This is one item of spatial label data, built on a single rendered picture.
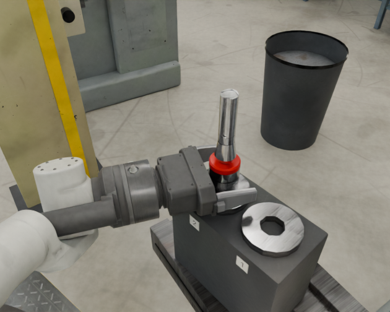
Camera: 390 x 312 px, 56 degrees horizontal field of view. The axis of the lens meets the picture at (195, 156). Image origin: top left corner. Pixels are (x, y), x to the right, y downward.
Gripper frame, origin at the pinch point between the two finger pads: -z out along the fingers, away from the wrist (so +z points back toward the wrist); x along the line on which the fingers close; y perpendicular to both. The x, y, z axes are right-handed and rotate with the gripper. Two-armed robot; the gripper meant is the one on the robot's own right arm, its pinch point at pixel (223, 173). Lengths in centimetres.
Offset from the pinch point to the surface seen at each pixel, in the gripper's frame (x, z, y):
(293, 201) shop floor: -80, -77, -117
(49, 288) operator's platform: -38, 45, -77
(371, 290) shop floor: -22, -86, -117
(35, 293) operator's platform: -37, 49, -77
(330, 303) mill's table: 14.0, -16.3, -23.5
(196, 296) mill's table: 5.4, 5.9, -24.5
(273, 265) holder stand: 14.3, -2.2, -4.5
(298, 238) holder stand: 11.9, -6.9, -3.2
